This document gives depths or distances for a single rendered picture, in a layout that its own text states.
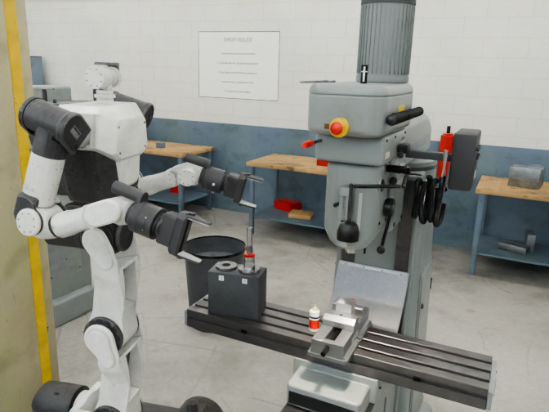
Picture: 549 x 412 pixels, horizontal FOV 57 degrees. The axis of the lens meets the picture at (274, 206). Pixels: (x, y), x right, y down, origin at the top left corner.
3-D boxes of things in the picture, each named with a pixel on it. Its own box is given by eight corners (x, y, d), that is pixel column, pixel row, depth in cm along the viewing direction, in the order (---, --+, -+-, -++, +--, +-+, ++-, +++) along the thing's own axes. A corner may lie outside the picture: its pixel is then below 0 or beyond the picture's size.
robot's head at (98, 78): (85, 96, 154) (82, 65, 152) (103, 94, 163) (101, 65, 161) (104, 96, 153) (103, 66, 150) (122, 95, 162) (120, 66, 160)
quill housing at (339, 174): (372, 256, 177) (380, 165, 169) (317, 246, 186) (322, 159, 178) (386, 240, 194) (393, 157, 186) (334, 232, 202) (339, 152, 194)
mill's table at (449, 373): (492, 413, 168) (495, 391, 166) (182, 324, 220) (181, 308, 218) (496, 377, 189) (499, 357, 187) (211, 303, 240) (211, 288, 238)
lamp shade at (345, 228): (339, 243, 161) (340, 224, 160) (334, 235, 168) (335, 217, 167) (361, 242, 162) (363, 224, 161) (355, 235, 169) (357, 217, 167)
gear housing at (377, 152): (383, 167, 165) (386, 136, 163) (313, 160, 175) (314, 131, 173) (405, 154, 194) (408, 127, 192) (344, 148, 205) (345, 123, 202)
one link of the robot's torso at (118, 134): (19, 208, 156) (6, 87, 146) (82, 184, 188) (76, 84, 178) (107, 217, 150) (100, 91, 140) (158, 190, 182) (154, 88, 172)
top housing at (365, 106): (381, 140, 154) (386, 86, 150) (301, 133, 165) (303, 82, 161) (412, 127, 195) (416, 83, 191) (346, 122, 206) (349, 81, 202)
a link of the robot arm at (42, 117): (15, 145, 139) (26, 97, 136) (39, 145, 148) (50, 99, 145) (50, 161, 137) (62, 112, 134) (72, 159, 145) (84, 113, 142)
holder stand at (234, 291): (257, 320, 209) (259, 275, 204) (207, 312, 214) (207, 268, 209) (265, 307, 220) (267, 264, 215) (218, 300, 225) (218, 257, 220)
